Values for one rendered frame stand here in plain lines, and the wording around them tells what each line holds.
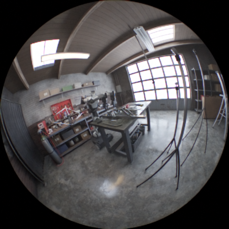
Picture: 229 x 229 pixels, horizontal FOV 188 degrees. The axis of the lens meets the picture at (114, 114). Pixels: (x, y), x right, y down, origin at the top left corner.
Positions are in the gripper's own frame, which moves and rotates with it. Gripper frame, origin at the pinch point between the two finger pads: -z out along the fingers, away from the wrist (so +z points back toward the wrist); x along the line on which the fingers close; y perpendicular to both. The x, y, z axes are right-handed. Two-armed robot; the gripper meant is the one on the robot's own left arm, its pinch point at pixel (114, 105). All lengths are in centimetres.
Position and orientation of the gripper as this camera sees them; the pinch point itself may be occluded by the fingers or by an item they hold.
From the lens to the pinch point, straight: 124.2
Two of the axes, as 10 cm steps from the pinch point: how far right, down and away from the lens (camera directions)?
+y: -7.6, -0.3, 6.5
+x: 6.1, -3.7, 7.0
